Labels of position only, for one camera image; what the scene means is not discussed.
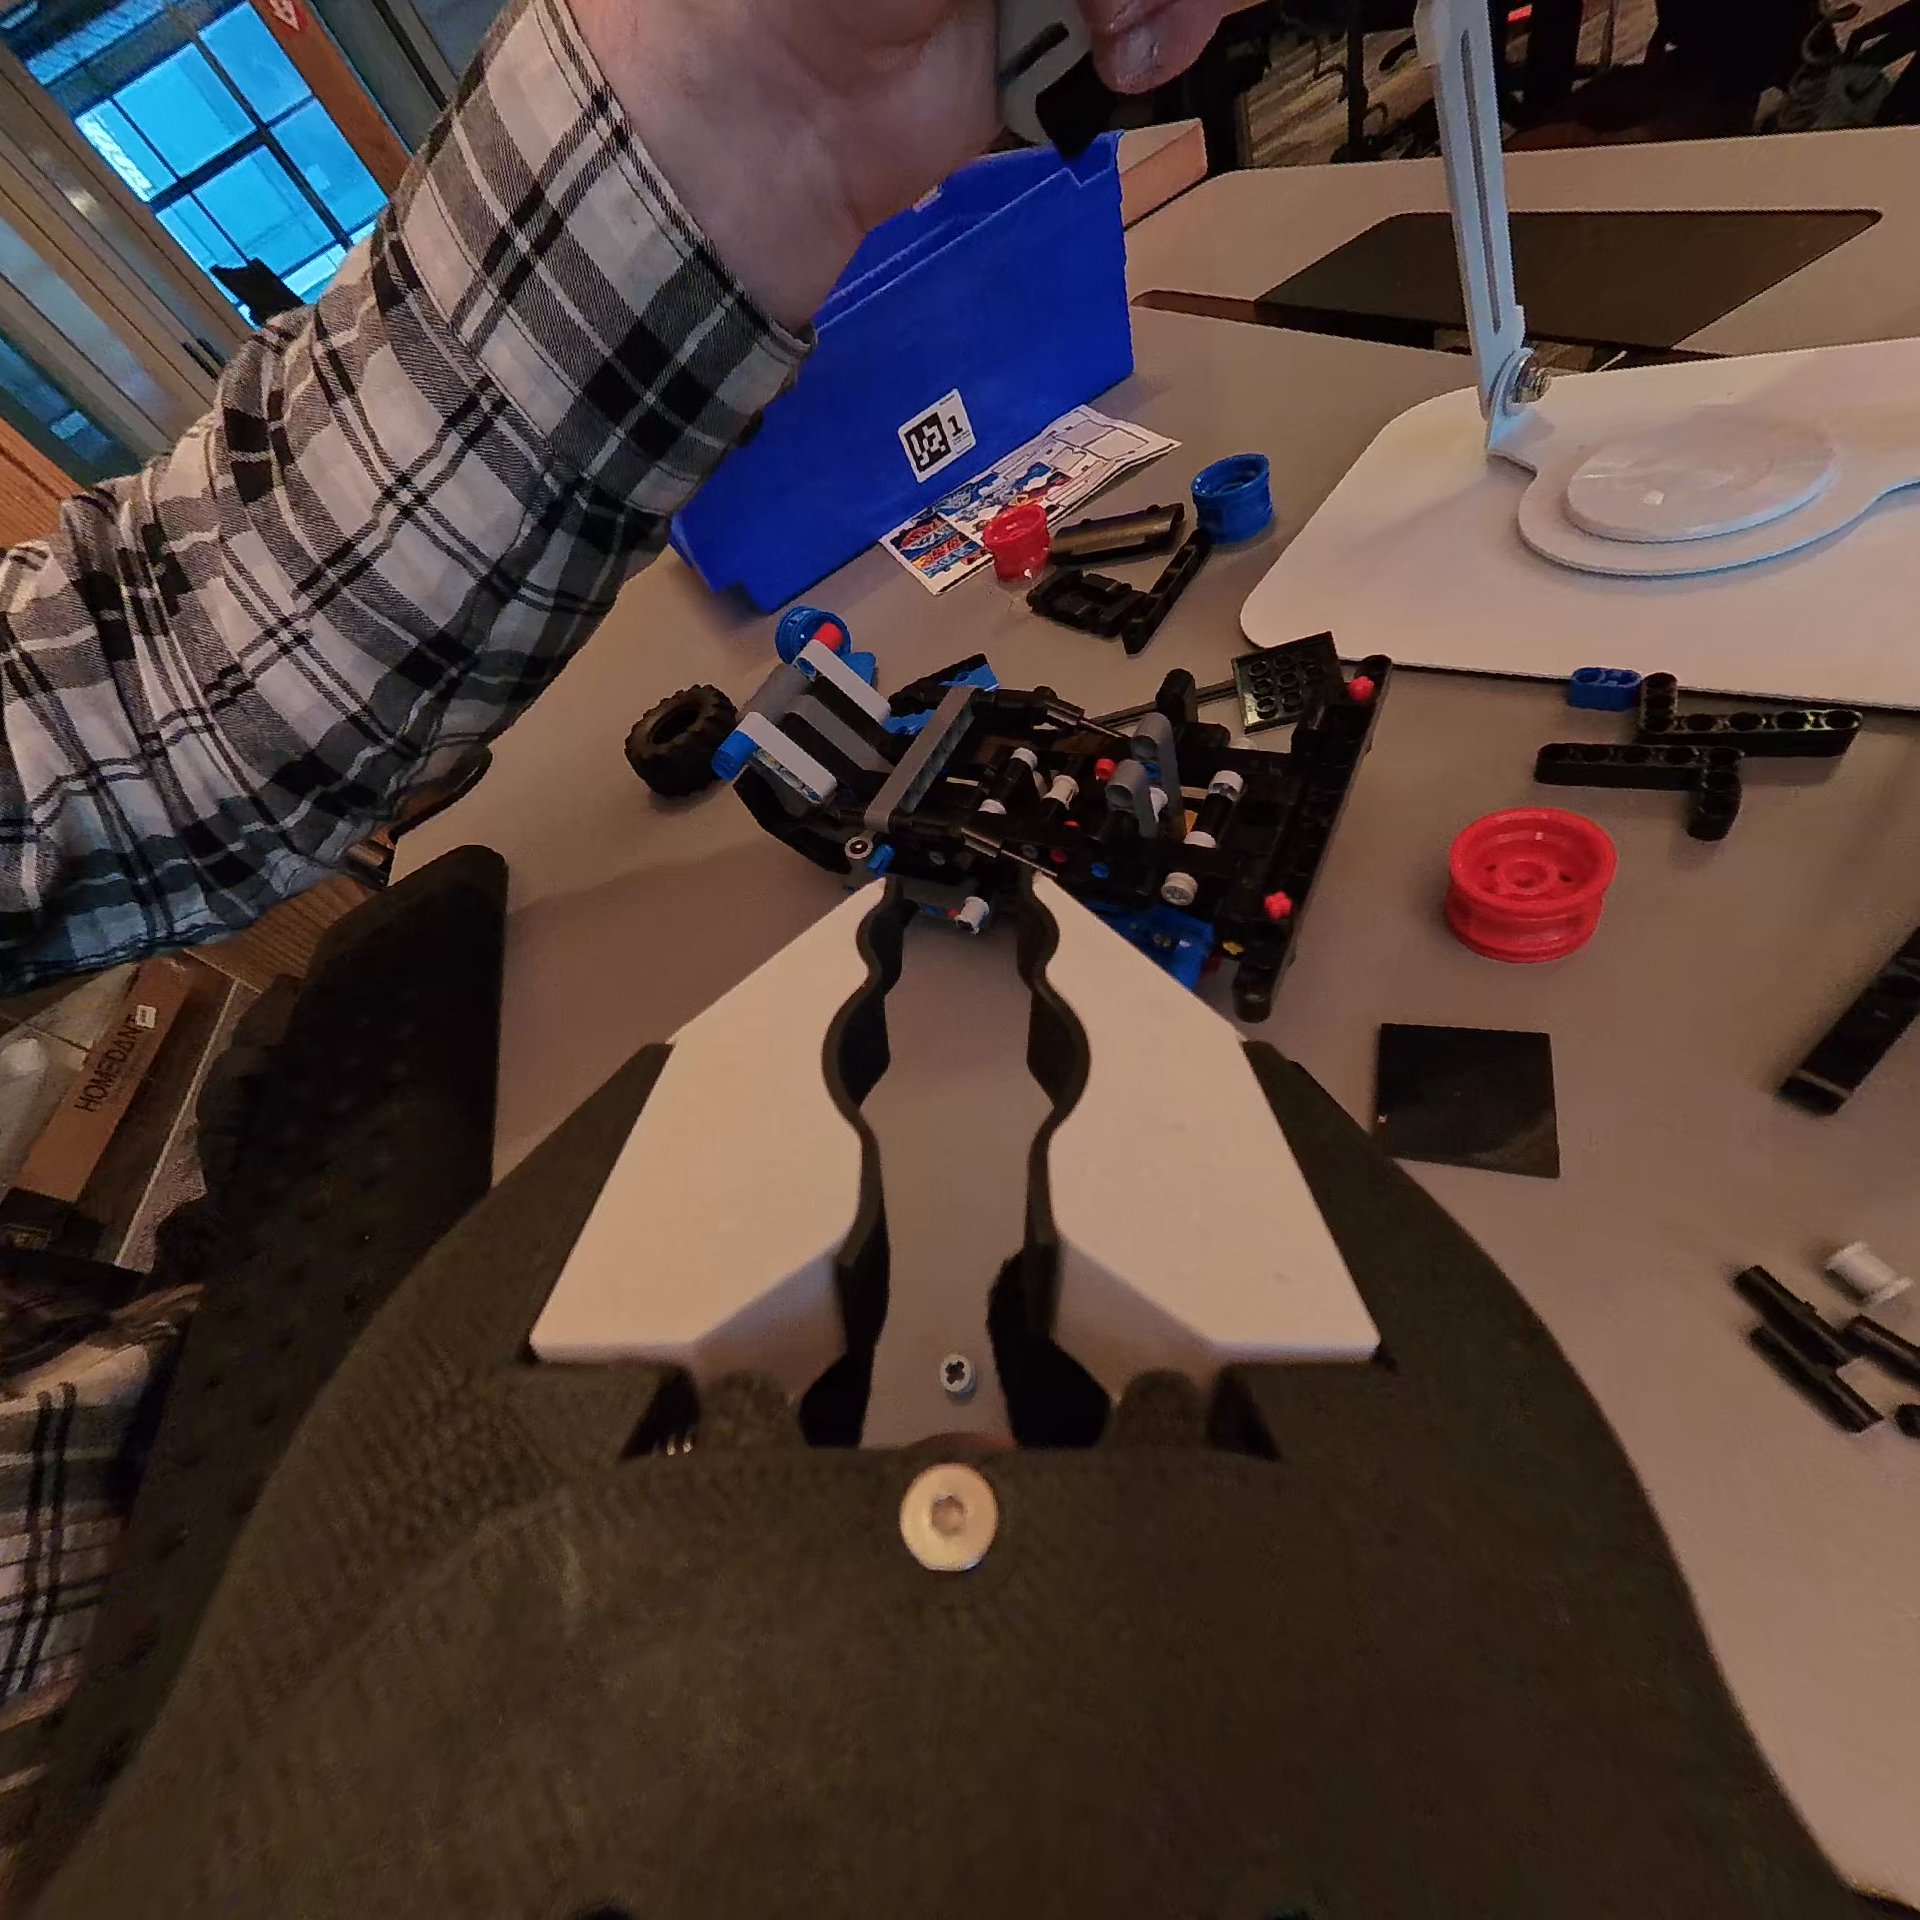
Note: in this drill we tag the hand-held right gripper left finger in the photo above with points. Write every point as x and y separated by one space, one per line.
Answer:
707 1215

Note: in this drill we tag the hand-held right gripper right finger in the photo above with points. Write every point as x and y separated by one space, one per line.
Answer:
1199 1215

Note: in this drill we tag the brick-built toy truck chassis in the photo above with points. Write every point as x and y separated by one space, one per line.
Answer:
1048 795

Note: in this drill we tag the small connector pins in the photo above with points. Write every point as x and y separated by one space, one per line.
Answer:
1815 1336

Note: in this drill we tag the person's left forearm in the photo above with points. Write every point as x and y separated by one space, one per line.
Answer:
377 452

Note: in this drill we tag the person's left hand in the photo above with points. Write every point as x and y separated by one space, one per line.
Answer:
795 119

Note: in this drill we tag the black square panel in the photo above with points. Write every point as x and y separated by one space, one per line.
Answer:
1470 1102

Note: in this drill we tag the blue tagged storage bin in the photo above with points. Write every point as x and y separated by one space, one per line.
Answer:
932 332

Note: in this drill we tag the large red wheel rim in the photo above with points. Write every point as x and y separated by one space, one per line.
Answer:
1528 885

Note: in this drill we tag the black toy tyre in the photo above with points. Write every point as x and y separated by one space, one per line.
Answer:
682 743

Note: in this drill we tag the blue wheel rim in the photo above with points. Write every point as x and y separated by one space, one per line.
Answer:
1233 498

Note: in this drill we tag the black cylinder piece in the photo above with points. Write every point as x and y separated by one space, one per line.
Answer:
1116 533

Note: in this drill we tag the small red wheel rim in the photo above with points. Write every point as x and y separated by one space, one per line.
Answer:
1017 544

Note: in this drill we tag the thin black beam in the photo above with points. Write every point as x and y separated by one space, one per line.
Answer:
1170 591

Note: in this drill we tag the brown cardboard box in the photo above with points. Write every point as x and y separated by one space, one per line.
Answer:
90 1094

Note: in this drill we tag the white book stand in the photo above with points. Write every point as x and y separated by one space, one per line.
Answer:
1424 598

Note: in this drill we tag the small blue connector piece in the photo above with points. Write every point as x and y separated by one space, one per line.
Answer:
1603 688

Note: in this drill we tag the long black beam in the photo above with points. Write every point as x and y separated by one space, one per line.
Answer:
1860 1026

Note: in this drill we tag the black joined angle beams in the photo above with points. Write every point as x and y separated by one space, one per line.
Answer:
1708 748

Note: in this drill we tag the black frame piece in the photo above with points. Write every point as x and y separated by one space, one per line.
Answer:
1089 598

